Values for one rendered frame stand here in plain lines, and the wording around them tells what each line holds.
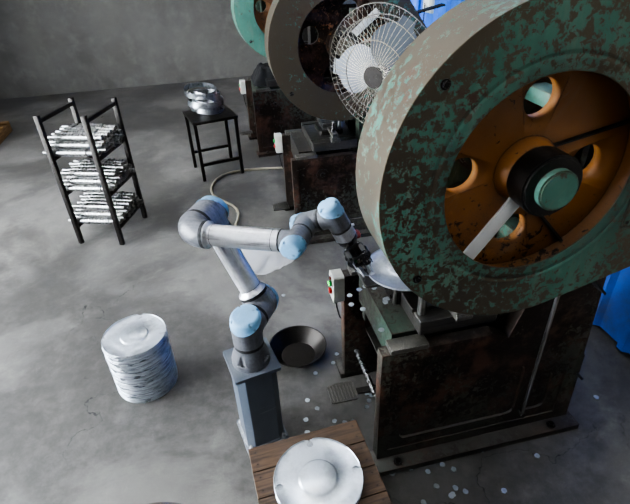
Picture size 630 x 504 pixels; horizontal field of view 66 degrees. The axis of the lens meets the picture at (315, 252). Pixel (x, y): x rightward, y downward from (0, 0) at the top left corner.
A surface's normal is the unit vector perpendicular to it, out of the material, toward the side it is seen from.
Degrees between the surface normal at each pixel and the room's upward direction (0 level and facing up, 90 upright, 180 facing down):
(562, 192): 90
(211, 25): 90
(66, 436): 0
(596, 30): 90
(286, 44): 90
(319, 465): 0
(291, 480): 0
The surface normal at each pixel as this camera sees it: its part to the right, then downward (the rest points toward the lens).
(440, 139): 0.22, 0.53
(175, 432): -0.04, -0.83
